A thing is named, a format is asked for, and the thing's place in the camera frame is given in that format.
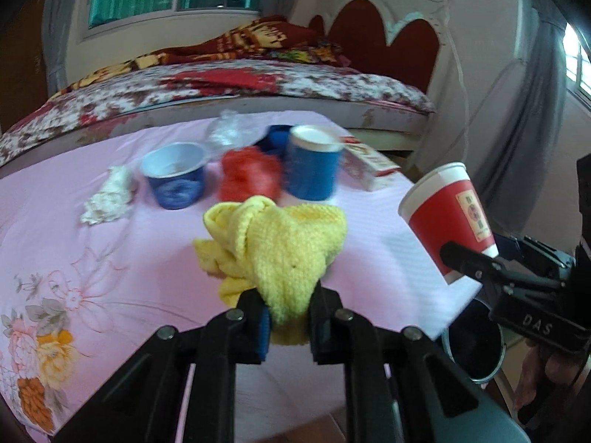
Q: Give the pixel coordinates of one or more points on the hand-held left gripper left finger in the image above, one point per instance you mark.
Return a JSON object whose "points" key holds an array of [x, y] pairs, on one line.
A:
{"points": [[263, 328]]}

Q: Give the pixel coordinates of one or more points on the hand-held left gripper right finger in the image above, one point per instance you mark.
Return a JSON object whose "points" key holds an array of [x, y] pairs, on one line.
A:
{"points": [[322, 328]]}

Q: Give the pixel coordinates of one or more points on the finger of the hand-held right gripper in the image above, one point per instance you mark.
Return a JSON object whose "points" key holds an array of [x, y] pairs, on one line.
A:
{"points": [[475, 263], [531, 249]]}

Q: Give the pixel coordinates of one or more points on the red paper cup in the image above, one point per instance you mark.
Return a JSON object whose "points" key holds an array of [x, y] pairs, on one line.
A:
{"points": [[443, 212]]}

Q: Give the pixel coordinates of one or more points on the black trash bin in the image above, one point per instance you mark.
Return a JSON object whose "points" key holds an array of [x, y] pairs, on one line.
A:
{"points": [[471, 350]]}

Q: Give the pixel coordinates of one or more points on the yellow knitted cloth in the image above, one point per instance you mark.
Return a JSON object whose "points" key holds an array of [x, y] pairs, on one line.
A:
{"points": [[277, 249]]}

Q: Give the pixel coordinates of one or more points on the red and white carton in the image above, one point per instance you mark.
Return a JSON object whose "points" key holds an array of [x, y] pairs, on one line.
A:
{"points": [[369, 161]]}

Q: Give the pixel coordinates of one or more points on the red plastic bag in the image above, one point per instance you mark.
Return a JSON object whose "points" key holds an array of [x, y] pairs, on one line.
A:
{"points": [[249, 175]]}

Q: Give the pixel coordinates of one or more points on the tall blue paper cup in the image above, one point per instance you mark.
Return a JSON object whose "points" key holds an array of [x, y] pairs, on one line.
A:
{"points": [[309, 170]]}

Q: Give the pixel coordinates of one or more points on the blue yogurt cup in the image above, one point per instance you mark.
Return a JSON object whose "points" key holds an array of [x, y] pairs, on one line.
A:
{"points": [[178, 189]]}

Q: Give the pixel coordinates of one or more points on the dark blue cloth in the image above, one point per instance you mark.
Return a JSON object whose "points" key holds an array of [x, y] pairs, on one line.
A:
{"points": [[274, 136]]}

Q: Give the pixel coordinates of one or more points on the white tissue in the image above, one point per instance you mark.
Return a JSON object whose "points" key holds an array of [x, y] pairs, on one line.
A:
{"points": [[108, 196]]}

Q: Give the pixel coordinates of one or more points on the person's right hand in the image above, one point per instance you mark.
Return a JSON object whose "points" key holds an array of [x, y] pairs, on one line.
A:
{"points": [[528, 378]]}

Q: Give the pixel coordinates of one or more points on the grey curtain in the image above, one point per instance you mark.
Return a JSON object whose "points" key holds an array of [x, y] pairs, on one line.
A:
{"points": [[60, 32], [531, 101]]}

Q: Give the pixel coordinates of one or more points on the pink floral tablecloth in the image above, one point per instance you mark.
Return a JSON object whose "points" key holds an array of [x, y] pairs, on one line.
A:
{"points": [[138, 249]]}

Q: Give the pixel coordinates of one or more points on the bright side window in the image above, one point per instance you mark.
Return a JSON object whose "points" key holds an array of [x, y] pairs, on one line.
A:
{"points": [[579, 69]]}

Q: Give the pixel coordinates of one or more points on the clear plastic bag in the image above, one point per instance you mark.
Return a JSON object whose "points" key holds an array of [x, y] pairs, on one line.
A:
{"points": [[228, 134]]}

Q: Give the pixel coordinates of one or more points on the bed with floral sheet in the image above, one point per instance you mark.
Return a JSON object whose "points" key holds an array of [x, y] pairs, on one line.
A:
{"points": [[323, 83]]}

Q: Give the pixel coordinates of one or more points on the red heart-shaped headboard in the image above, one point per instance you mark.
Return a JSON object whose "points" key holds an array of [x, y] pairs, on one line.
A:
{"points": [[369, 32]]}

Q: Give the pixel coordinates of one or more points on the red printed blanket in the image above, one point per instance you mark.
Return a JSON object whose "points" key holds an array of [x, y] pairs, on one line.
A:
{"points": [[258, 37]]}

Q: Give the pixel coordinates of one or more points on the brown wooden wardrobe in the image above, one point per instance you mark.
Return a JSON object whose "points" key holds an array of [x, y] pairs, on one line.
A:
{"points": [[23, 64]]}

